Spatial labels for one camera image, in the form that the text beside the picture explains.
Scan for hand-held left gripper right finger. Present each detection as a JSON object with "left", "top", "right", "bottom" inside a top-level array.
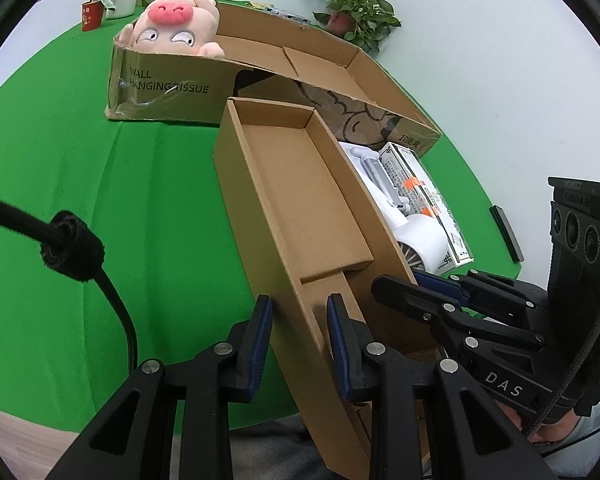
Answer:
[{"left": 326, "top": 293, "right": 572, "bottom": 480}]

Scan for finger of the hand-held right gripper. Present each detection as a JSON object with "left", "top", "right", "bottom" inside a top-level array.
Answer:
[
  {"left": 412, "top": 267, "right": 551, "bottom": 322},
  {"left": 371, "top": 274, "right": 556, "bottom": 413}
]

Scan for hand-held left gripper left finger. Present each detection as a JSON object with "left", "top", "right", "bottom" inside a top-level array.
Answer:
[{"left": 45, "top": 294, "right": 276, "bottom": 480}]

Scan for white hair dryer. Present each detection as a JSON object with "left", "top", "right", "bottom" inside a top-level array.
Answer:
[{"left": 360, "top": 157, "right": 455, "bottom": 272}]

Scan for green and white printed box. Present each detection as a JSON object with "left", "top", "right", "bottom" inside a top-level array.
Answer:
[{"left": 380, "top": 144, "right": 475, "bottom": 276}]

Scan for long narrow cardboard box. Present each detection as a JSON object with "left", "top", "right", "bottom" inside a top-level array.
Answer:
[{"left": 212, "top": 96, "right": 443, "bottom": 480}]

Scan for large shallow cardboard box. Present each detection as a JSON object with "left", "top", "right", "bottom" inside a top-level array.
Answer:
[{"left": 104, "top": 2, "right": 443, "bottom": 158}]

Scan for pink pig plush toy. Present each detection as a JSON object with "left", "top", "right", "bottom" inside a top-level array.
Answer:
[{"left": 118, "top": 0, "right": 226, "bottom": 58}]

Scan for person's right forearm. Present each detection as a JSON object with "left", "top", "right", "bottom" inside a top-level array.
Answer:
[{"left": 545, "top": 400, "right": 600, "bottom": 479}]

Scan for person's right hand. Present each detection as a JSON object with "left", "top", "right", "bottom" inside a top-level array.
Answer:
[{"left": 500, "top": 399, "right": 587, "bottom": 445}]

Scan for black phone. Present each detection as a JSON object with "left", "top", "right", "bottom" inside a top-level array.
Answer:
[{"left": 489, "top": 205, "right": 525, "bottom": 262}]

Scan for person's grey clothing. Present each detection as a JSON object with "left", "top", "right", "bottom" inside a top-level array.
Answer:
[{"left": 227, "top": 412, "right": 371, "bottom": 480}]

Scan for green tablecloth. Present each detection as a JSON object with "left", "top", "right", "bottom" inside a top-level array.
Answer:
[{"left": 0, "top": 0, "right": 531, "bottom": 431}]

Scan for potted plant terracotta pot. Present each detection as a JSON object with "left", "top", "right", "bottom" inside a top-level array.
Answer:
[{"left": 310, "top": 0, "right": 402, "bottom": 58}]

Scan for small printed packets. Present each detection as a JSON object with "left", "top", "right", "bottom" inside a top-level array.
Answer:
[{"left": 250, "top": 2, "right": 312, "bottom": 24}]

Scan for red card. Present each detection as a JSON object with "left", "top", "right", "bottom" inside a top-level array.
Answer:
[{"left": 81, "top": 1, "right": 105, "bottom": 32}]

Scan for black braided cable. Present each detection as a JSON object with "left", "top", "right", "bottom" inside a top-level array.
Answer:
[{"left": 525, "top": 270, "right": 600, "bottom": 438}]

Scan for black cable with velcro strap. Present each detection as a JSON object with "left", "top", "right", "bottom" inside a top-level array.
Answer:
[{"left": 0, "top": 195, "right": 141, "bottom": 376}]

